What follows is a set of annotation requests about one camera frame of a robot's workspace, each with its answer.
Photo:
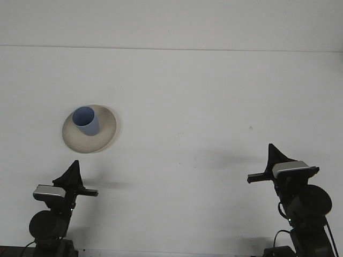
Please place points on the dark robot mounting platform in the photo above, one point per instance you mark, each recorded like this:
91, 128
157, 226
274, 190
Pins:
10, 251

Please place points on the pale round plate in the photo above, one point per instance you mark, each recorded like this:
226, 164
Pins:
80, 143

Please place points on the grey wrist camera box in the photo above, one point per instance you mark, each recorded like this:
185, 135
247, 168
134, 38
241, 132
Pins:
49, 191
290, 167

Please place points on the pale blue cup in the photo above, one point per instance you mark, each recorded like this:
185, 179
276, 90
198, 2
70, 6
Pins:
89, 128

